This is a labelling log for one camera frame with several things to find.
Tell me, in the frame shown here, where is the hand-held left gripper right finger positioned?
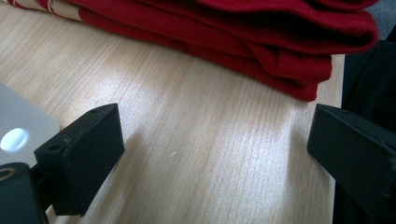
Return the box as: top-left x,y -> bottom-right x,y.
306,104 -> 396,219

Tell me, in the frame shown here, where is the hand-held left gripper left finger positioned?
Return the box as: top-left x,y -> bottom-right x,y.
34,103 -> 126,217

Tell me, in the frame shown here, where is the red and cream garment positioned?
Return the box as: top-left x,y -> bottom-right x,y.
1,0 -> 380,103

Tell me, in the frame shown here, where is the grey glossy flat object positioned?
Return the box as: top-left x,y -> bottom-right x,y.
0,81 -> 61,168

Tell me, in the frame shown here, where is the dark cloth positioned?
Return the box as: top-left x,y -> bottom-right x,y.
332,24 -> 396,224

